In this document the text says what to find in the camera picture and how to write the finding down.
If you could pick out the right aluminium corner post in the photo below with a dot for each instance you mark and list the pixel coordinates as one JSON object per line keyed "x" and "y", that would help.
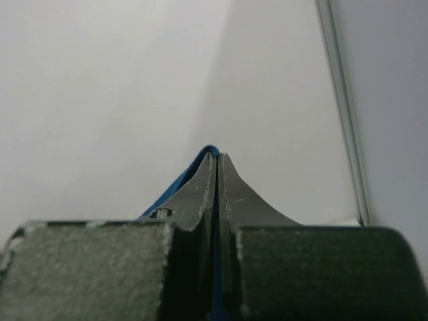
{"x": 330, "y": 24}

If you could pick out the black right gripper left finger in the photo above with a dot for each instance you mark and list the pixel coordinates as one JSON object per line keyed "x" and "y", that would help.
{"x": 159, "y": 267}

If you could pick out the navy blue t shirt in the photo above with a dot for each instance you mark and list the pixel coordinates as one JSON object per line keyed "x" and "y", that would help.
{"x": 187, "y": 179}

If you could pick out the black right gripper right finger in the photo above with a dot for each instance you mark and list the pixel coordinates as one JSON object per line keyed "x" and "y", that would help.
{"x": 274, "y": 268}

